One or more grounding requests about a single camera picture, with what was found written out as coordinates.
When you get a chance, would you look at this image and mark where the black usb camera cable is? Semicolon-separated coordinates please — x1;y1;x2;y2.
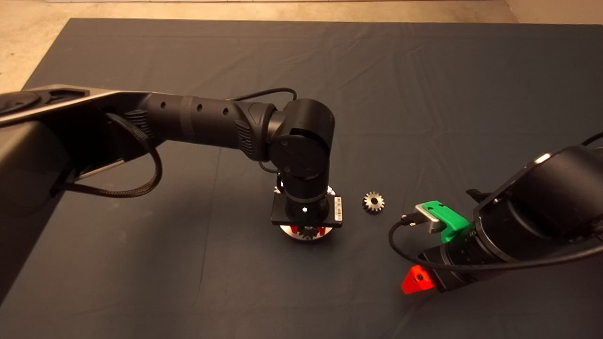
388;214;603;271

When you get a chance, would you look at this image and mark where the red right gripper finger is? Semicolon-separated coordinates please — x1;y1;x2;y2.
401;265;435;295

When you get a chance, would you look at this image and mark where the white round peg plate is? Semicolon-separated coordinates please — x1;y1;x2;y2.
279;186;337;241

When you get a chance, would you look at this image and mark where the dark grey table cloth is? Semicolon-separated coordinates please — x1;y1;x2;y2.
0;18;603;339

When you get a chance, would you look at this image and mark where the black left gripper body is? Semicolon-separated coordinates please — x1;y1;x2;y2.
271;193;343;228

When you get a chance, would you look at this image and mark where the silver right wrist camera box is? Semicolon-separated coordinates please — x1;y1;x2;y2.
414;203;446;234

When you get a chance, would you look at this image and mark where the green right camera mount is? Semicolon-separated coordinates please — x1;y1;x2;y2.
422;200;469;243

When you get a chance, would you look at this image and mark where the thin black camera cable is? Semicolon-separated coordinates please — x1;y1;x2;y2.
226;88;298;176

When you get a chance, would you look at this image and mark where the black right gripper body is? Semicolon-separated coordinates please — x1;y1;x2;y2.
419;234;486;293

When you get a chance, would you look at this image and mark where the black braided cable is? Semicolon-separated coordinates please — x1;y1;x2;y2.
51;112;163;198

